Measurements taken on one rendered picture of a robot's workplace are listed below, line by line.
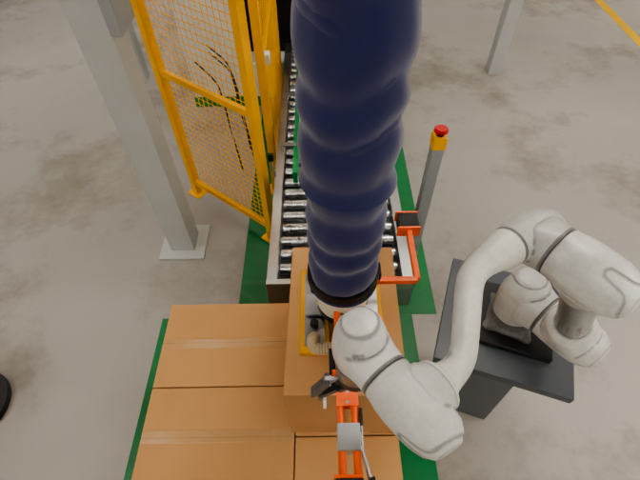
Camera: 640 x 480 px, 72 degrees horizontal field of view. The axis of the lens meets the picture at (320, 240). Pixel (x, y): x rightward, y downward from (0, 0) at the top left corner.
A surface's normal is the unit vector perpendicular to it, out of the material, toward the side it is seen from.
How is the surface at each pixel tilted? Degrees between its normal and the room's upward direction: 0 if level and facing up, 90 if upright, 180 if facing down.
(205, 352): 0
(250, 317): 0
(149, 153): 90
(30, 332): 0
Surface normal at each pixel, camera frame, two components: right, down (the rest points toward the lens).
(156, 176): 0.01, 0.77
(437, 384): 0.21, -0.70
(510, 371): -0.01, -0.63
